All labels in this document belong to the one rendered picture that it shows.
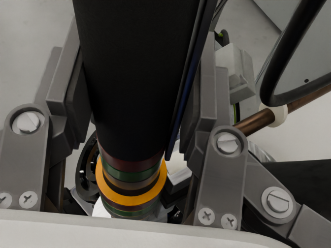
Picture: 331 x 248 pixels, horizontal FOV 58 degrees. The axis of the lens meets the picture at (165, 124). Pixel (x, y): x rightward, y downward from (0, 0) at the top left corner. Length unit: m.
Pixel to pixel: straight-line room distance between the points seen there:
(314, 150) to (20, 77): 1.90
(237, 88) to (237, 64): 0.05
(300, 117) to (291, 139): 0.04
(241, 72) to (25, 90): 1.65
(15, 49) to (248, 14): 1.84
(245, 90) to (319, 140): 0.17
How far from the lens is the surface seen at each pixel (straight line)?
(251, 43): 2.52
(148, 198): 0.18
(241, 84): 0.63
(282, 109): 0.26
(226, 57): 0.64
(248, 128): 0.25
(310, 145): 0.55
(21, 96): 2.07
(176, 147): 0.22
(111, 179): 0.16
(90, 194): 0.39
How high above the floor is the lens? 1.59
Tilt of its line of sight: 58 degrees down
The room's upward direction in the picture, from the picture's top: 12 degrees clockwise
